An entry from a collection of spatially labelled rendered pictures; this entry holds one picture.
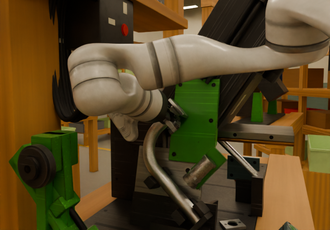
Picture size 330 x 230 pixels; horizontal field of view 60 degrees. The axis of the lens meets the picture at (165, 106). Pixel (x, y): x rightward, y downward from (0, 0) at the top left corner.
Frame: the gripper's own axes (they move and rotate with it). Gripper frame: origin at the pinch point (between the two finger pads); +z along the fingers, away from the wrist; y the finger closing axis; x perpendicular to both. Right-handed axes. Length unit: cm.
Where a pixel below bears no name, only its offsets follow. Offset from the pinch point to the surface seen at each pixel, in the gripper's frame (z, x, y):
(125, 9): -1.0, -9.0, 31.8
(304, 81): 319, -102, 32
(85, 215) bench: 7.9, 39.6, -2.5
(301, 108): 327, -77, 11
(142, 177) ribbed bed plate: 5.0, 17.2, -6.1
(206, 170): -0.3, 1.5, -15.9
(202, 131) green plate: 2.9, -3.0, -8.0
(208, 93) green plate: 2.8, -10.3, -1.8
